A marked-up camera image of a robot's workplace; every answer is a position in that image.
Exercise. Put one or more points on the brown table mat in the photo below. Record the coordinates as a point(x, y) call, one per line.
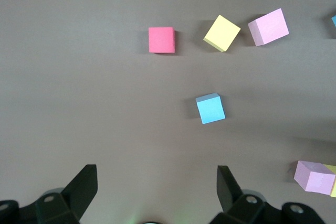
point(105, 90)

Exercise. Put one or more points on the light blue foam cube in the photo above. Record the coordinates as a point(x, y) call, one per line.
point(334, 21)
point(211, 110)

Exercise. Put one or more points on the red foam cube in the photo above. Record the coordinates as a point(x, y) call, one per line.
point(161, 40)

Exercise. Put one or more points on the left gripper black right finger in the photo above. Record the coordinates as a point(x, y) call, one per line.
point(236, 205)

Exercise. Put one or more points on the pink foam cube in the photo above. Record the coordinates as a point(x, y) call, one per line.
point(270, 27)
point(315, 182)

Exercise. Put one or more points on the yellow foam cube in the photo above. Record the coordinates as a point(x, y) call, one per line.
point(332, 169)
point(221, 32)

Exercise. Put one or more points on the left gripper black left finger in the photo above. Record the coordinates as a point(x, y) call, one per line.
point(76, 200)

